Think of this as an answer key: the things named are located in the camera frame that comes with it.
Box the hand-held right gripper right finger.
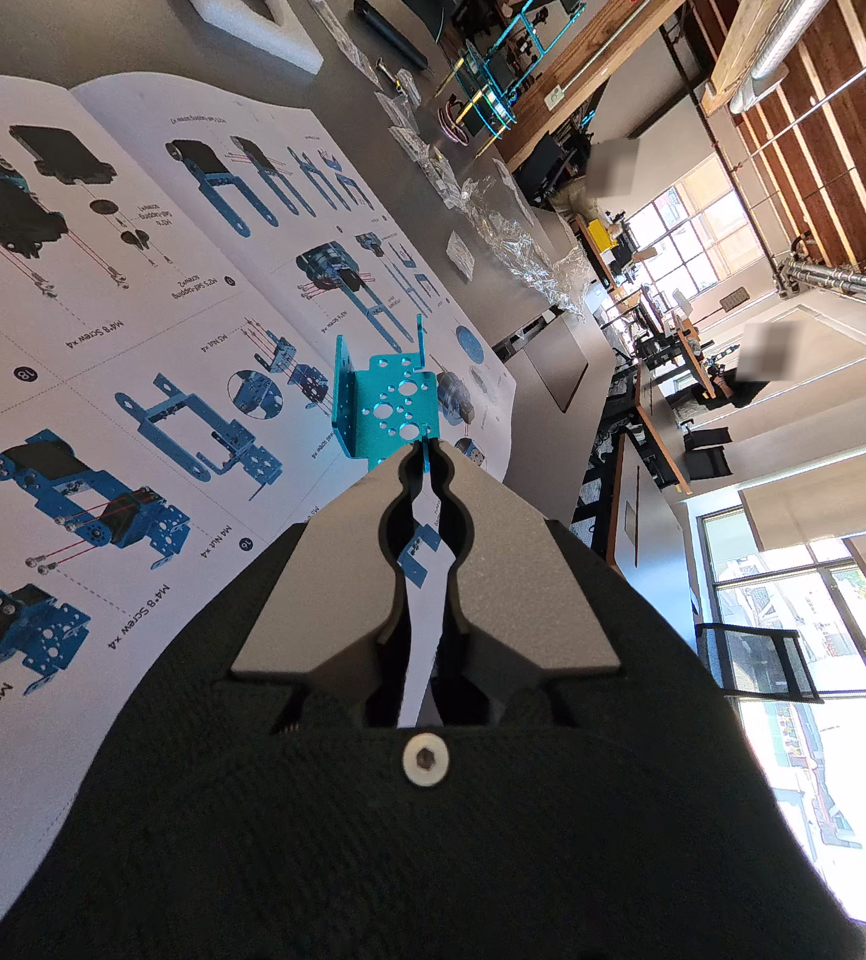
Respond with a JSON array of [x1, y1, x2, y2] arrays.
[[431, 439, 623, 725]]

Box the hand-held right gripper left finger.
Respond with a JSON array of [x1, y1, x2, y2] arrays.
[[230, 442, 415, 729]]

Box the blue perforated U-shaped metal bracket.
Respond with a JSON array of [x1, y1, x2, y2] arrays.
[[331, 315, 443, 475]]

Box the grey desk with black hatch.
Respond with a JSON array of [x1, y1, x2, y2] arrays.
[[491, 300, 621, 526]]

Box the grey desk with wooden edge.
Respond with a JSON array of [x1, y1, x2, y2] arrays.
[[607, 431, 698, 646]]

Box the black mesh office chair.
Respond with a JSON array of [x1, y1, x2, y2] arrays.
[[695, 621, 825, 705]]

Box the open assembly instruction manual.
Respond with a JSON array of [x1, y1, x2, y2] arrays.
[[0, 71, 518, 924]]

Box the beige roller blind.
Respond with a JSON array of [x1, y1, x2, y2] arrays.
[[740, 431, 866, 552]]

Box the crumpled clear plastic wrap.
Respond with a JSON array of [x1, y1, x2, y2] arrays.
[[421, 146, 595, 320]]

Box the side window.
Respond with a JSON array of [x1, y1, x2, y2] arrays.
[[699, 506, 866, 939]]

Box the large paned window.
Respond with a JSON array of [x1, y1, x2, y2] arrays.
[[628, 153, 767, 301]]

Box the silver metal poles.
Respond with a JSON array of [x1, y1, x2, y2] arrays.
[[774, 251, 866, 309]]

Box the group of small parts bags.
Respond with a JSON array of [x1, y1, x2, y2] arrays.
[[309, 0, 479, 285]]

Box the black cylinder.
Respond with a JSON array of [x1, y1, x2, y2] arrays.
[[352, 0, 430, 72]]

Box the blue metal robot frame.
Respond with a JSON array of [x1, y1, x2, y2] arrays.
[[433, 0, 591, 159]]

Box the wooden support post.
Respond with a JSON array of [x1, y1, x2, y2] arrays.
[[496, 0, 685, 170]]

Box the white foam packing frame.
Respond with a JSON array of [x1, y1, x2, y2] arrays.
[[189, 0, 325, 75]]

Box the silver ventilation duct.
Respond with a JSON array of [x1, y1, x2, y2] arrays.
[[729, 0, 827, 114]]

